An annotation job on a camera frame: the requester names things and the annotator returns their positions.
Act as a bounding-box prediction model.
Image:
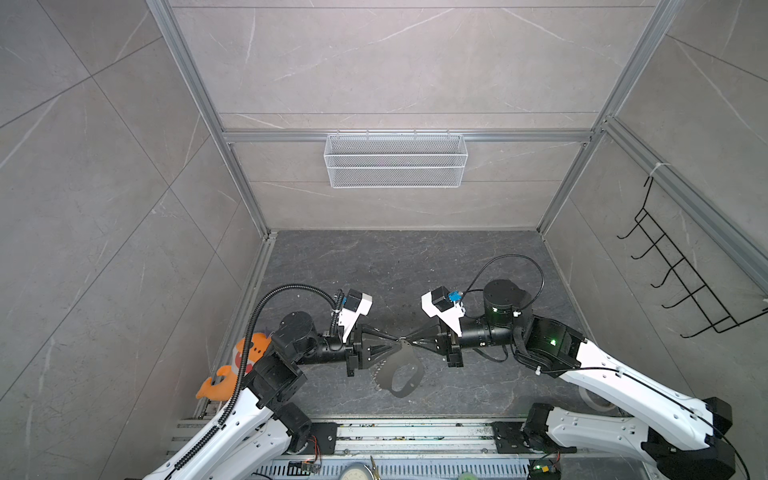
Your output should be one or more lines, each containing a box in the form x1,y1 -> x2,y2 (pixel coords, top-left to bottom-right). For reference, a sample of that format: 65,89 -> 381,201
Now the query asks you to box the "black wire hook rack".
616,176 -> 767,339

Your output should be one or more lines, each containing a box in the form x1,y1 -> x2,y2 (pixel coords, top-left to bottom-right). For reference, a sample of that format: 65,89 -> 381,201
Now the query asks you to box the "right black camera cable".
461,254 -> 546,313

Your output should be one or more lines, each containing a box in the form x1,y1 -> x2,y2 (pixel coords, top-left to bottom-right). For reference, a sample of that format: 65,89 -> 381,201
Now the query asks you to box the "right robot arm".
405,279 -> 738,479

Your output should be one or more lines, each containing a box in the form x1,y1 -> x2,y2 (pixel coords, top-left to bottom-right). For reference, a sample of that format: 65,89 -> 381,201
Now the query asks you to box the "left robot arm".
146,311 -> 360,479

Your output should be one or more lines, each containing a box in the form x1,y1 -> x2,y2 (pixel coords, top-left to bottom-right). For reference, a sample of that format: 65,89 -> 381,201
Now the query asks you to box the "white wire mesh basket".
323,133 -> 469,189

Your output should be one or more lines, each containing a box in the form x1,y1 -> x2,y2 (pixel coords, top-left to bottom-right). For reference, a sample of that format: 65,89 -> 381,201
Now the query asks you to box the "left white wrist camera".
335,289 -> 373,344

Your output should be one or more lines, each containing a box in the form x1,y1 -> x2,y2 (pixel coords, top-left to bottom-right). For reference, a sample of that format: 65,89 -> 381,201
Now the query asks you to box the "orange plush shark toy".
195,332 -> 271,402

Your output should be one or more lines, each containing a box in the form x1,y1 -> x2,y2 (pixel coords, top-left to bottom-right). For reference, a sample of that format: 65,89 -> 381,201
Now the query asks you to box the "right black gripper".
406,315 -> 523,368

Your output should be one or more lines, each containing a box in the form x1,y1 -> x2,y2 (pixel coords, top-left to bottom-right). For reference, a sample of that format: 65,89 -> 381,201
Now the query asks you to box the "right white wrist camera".
421,286 -> 466,337

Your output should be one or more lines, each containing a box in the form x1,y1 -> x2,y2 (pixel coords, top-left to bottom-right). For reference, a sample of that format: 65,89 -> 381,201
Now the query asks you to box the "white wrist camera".
335,289 -> 373,344
421,286 -> 466,337

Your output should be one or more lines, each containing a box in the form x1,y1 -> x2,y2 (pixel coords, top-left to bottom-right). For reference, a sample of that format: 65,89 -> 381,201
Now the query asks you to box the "black corrugated cable conduit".
167,284 -> 341,469

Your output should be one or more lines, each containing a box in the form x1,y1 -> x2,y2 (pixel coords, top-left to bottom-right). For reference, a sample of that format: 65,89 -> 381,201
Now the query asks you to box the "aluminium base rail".
157,416 -> 667,480

